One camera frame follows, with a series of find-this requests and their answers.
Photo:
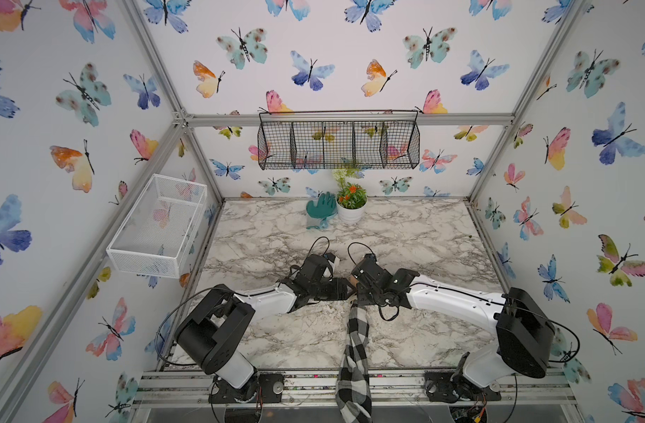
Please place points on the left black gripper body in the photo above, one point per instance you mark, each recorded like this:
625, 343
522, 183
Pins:
311, 291

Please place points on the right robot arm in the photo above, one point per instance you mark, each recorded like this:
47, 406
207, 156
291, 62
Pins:
522, 333

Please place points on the plaid sleeved forearm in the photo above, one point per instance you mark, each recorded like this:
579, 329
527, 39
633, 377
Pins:
353, 394

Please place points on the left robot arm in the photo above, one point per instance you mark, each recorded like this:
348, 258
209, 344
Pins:
212, 331

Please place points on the potted plant white pot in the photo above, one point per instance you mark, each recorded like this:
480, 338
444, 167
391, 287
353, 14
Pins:
351, 198

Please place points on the green hand shaped holder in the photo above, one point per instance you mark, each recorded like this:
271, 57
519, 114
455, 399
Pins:
320, 211

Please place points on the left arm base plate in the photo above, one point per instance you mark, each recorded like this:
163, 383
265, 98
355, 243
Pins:
262, 388

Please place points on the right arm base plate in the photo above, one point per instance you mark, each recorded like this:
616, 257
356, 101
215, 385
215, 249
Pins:
450, 388

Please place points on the black wire wall basket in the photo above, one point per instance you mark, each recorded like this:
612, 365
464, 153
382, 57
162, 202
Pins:
362, 139

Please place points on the white mesh wall basket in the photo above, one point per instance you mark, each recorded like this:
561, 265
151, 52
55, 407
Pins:
156, 236

